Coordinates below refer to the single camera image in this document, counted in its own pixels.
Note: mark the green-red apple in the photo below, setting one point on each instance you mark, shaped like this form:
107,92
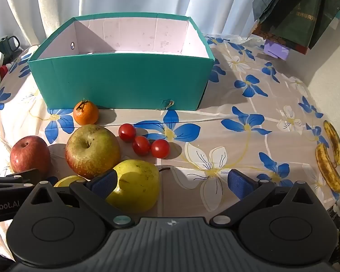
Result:
92,150

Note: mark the teal cardboard box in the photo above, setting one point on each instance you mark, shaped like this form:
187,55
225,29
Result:
116,82

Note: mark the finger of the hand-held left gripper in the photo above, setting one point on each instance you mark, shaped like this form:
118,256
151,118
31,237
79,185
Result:
25,175

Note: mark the orange mandarin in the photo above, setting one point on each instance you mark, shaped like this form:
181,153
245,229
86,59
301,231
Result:
85,112

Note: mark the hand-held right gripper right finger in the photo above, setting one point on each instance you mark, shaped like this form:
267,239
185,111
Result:
239,182

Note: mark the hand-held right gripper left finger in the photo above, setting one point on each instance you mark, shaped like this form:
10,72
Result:
103,182

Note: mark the yellow lemon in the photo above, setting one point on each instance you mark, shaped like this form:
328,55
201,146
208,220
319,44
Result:
68,180

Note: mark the yellow pear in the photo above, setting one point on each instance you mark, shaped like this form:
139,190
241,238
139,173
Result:
138,184

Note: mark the small red object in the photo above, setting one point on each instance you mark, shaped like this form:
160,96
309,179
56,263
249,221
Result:
3,70

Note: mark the dark green mug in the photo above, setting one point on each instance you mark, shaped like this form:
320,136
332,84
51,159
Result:
5,46

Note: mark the spotted yellow banana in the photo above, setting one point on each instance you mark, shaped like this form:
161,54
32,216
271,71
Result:
327,167
334,141

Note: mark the floral tablecloth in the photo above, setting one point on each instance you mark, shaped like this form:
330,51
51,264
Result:
215,113

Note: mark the red cherry tomato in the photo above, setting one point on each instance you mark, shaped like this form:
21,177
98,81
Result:
141,146
160,148
127,132

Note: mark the red apple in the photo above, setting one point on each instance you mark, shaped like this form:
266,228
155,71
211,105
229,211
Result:
30,154

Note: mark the dark green gift bag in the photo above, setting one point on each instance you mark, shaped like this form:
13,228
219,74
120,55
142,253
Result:
297,19

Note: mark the black plastic bag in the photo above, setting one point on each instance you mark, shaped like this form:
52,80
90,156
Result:
334,2

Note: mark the black printed bag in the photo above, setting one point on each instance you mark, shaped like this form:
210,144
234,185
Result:
335,215

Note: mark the purple box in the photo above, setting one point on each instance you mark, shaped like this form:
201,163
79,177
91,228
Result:
276,49

